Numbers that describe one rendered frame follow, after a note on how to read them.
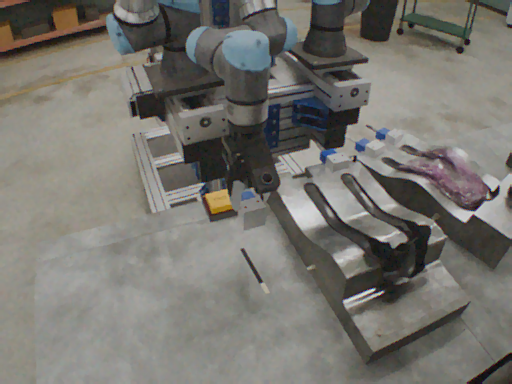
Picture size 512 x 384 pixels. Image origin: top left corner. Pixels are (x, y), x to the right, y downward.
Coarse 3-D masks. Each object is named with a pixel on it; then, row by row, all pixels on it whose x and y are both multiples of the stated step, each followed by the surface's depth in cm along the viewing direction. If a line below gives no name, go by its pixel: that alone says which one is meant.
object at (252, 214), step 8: (248, 192) 84; (248, 200) 80; (256, 200) 80; (240, 208) 78; (248, 208) 78; (256, 208) 78; (264, 208) 78; (240, 216) 80; (248, 216) 78; (256, 216) 79; (264, 216) 80; (240, 224) 82; (248, 224) 80; (256, 224) 81; (264, 224) 81
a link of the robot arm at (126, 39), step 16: (128, 0) 81; (144, 0) 82; (112, 16) 86; (128, 16) 84; (144, 16) 85; (160, 16) 91; (112, 32) 89; (128, 32) 87; (144, 32) 89; (160, 32) 93; (128, 48) 91; (144, 48) 95
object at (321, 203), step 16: (352, 176) 96; (320, 192) 92; (352, 192) 92; (320, 208) 89; (368, 208) 89; (336, 224) 85; (400, 224) 79; (416, 224) 76; (352, 240) 75; (368, 240) 76; (416, 240) 77; (384, 256) 73; (400, 256) 72; (416, 256) 77; (384, 272) 75; (400, 272) 75; (416, 272) 74
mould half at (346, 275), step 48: (288, 192) 92; (336, 192) 92; (384, 192) 92; (336, 240) 77; (384, 240) 74; (432, 240) 74; (336, 288) 73; (384, 288) 73; (432, 288) 73; (384, 336) 66
